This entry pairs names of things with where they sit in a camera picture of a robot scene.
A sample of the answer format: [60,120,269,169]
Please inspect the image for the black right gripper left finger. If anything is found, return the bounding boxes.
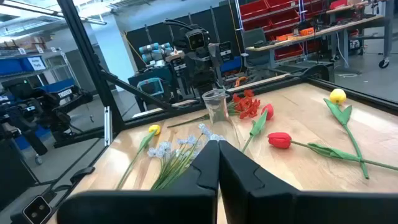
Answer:
[57,139,221,224]

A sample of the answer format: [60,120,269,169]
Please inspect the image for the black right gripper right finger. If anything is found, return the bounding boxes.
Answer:
[218,139,398,224]

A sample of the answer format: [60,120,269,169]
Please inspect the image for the clear glass vase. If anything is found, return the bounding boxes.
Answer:
[201,88,242,150]

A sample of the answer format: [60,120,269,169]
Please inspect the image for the white artificial flower bunch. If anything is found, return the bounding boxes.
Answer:
[146,123,227,191]

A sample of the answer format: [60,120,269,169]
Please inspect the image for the red artificial blossom bunch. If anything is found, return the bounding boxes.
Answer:
[166,89,262,129]

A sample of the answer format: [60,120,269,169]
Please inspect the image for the red artificial tulip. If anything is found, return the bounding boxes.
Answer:
[241,103,275,154]
[267,131,398,172]

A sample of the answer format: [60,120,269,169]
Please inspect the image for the yellow artificial tulip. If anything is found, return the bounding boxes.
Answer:
[323,88,371,180]
[116,124,162,190]

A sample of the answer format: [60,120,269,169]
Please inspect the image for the grey office chair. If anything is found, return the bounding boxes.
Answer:
[241,27,276,80]

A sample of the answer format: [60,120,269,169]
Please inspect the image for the teal framed teach pendant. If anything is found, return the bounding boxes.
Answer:
[136,77,165,98]

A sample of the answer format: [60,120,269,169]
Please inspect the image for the black partition panel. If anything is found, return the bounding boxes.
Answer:
[126,4,246,85]

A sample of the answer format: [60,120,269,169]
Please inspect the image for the red storage bin rack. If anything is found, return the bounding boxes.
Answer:
[238,0,330,62]

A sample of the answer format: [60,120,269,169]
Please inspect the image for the orange parts on workbench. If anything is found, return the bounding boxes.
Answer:
[275,27,315,42]

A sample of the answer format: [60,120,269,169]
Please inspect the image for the wooden top workbench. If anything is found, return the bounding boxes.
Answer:
[245,0,392,70]

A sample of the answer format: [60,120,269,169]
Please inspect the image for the white parts sign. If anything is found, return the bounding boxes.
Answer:
[27,56,47,72]

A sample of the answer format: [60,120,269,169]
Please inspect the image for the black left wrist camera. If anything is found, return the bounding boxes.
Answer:
[185,28,211,51]

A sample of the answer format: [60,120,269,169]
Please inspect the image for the black table-level camera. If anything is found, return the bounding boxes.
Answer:
[9,194,53,224]

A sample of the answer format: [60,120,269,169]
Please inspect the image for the black aluminium table frame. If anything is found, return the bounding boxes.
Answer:
[40,0,398,224]

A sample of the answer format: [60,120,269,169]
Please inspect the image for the wire shelf with blue bins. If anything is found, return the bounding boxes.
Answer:
[0,46,71,85]

